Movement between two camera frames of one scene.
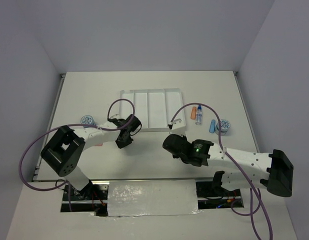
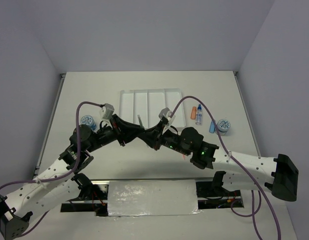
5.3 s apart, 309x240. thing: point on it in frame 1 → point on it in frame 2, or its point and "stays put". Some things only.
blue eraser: (212, 126) stays put
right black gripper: (182, 137) → (153, 137)
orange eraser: (193, 113) stays put
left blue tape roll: (87, 119) stays put
